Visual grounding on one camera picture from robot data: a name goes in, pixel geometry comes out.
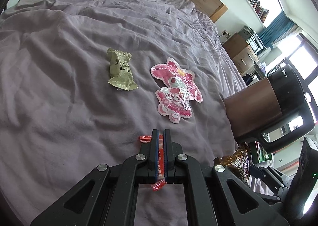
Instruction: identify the brown chocolate snack bag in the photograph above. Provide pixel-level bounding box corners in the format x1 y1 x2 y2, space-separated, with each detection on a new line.
213 142 251 183

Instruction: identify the small red candy bar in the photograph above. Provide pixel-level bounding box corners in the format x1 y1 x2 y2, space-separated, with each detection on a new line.
137 130 167 192

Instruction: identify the pink cartoon character pouch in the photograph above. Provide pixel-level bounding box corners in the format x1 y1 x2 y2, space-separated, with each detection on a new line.
150 57 203 124

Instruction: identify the olive green candy wrapper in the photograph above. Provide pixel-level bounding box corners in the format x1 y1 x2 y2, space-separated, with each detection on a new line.
107 48 139 91

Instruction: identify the green shallow box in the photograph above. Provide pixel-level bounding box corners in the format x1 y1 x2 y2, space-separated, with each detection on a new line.
248 141 273 164

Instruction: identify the black copper electric kettle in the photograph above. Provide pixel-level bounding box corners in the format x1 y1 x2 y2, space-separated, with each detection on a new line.
224 64 315 153

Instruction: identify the purple bed cover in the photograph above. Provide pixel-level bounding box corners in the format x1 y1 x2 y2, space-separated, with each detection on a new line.
1 0 245 225

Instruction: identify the wooden drawer cabinet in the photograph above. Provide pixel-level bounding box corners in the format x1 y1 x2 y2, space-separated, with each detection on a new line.
223 33 259 75

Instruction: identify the grey printer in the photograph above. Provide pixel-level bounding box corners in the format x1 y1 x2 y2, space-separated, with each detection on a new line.
239 26 265 55

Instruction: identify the teal curtain right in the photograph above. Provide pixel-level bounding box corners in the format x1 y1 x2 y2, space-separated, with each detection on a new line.
258 11 299 49

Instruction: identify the wall power socket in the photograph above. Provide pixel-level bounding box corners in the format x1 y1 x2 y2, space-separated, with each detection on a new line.
222 30 231 38

